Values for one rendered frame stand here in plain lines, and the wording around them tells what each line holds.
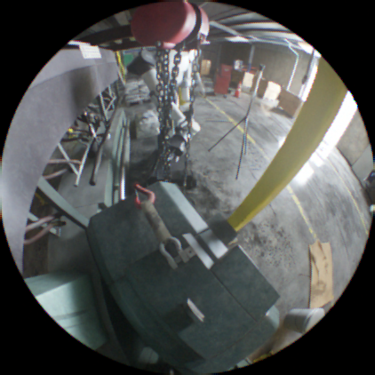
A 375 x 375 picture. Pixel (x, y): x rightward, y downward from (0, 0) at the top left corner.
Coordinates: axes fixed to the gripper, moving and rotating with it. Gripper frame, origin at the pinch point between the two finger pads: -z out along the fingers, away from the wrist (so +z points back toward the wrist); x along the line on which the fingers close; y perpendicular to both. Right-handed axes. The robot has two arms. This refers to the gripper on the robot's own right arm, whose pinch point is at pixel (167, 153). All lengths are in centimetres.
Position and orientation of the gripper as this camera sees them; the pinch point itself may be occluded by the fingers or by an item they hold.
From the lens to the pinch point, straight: 62.5
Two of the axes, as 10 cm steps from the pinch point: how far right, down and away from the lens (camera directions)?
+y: 0.7, -5.8, -8.1
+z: 4.3, -7.2, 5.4
